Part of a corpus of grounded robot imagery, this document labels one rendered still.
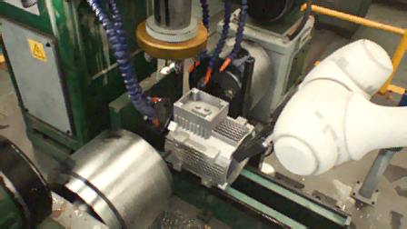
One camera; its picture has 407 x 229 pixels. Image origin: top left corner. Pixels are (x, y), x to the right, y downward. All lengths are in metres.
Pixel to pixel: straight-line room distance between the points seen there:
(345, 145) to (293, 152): 0.07
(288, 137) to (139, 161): 0.41
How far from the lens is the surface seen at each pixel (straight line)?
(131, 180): 0.84
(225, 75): 1.21
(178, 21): 0.92
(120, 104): 1.03
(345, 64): 0.69
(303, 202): 1.14
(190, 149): 1.02
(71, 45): 0.99
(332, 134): 0.57
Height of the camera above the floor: 1.77
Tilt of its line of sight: 39 degrees down
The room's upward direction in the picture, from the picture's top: 5 degrees clockwise
